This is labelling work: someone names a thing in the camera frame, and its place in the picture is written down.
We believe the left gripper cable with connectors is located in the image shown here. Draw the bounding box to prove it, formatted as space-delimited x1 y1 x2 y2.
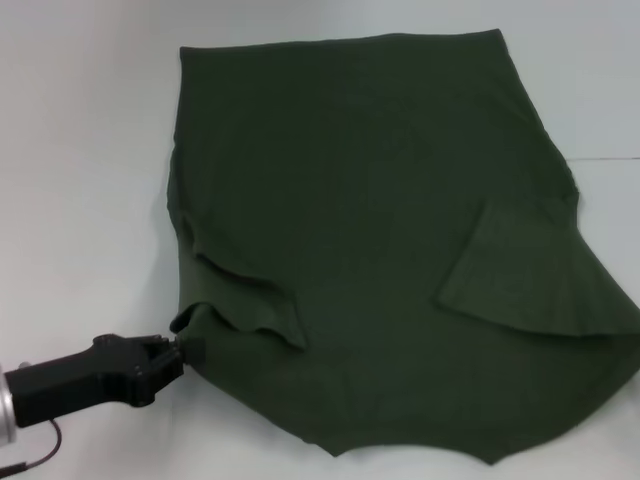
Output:
0 419 64 474

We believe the dark green t-shirt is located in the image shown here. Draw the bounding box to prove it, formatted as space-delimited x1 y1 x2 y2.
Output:
167 29 640 461

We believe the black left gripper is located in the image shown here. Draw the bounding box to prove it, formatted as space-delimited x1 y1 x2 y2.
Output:
7 333 206 429

